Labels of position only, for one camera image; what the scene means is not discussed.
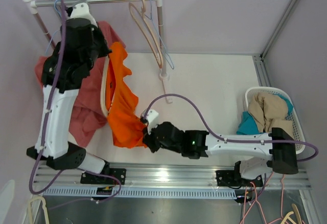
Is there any orange t shirt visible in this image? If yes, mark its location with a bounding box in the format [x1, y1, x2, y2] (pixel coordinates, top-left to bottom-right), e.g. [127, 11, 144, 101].
[105, 42, 147, 149]

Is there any light blue wire hanger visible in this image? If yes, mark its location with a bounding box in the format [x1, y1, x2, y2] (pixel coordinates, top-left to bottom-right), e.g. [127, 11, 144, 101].
[147, 0, 175, 76]
[45, 0, 67, 56]

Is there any beige wooden hanger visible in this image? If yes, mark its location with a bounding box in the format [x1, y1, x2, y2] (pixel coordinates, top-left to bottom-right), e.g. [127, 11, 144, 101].
[128, 0, 163, 69]
[100, 55, 109, 118]

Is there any teal t shirt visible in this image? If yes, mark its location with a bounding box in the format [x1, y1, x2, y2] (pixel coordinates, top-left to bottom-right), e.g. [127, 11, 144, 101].
[236, 96, 294, 136]

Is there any beige t shirt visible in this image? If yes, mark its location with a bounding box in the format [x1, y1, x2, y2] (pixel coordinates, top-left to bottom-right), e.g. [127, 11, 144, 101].
[248, 92, 294, 137]

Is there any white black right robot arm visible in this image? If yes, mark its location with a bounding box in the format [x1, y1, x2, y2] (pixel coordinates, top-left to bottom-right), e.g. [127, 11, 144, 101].
[143, 122, 298, 186]

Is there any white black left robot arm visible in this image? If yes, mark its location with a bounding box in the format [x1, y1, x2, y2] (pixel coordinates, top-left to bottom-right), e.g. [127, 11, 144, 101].
[27, 18, 110, 184]

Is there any wooden hanger on floor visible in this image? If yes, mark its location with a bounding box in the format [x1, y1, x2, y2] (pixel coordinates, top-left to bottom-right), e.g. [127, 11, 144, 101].
[281, 204, 303, 224]

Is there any beige hanger on floor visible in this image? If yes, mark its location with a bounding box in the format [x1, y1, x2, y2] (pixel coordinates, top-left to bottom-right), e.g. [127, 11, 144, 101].
[27, 195, 50, 224]

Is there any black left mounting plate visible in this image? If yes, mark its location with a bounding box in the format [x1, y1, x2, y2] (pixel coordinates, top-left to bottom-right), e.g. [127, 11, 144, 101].
[80, 168, 127, 185]

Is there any black mounting plate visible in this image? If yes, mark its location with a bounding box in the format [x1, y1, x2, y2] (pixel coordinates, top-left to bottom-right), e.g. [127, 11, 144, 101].
[216, 170, 264, 190]
[80, 168, 127, 185]

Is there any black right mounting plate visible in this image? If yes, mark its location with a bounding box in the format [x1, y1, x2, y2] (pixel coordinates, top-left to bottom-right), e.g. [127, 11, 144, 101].
[216, 170, 264, 190]

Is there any white plastic laundry basket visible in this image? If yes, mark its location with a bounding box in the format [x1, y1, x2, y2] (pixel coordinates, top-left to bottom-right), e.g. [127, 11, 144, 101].
[243, 86, 305, 142]

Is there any metal clothes rack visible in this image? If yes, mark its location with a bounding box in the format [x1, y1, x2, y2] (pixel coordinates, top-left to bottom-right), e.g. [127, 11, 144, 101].
[22, 0, 174, 95]

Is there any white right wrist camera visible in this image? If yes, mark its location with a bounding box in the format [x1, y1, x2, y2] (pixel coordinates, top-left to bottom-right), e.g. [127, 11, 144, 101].
[140, 109, 159, 135]

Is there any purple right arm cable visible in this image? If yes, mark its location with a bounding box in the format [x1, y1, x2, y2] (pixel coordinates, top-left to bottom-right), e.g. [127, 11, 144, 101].
[142, 93, 319, 204]

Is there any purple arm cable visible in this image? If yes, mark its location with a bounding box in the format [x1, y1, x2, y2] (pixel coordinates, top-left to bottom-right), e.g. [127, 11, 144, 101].
[29, 0, 122, 205]
[142, 93, 319, 204]

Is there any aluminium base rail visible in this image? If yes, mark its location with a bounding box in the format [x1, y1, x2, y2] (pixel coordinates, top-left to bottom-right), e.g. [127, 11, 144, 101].
[33, 163, 312, 190]

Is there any white slotted cable duct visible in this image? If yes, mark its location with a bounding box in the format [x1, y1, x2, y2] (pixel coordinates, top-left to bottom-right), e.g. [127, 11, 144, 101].
[43, 186, 237, 199]

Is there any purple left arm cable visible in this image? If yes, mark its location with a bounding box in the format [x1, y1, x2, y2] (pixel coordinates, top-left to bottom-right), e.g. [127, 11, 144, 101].
[29, 0, 122, 205]

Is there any pink wire hanger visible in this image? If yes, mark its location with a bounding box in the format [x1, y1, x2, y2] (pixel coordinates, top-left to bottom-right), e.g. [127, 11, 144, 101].
[239, 172, 285, 224]

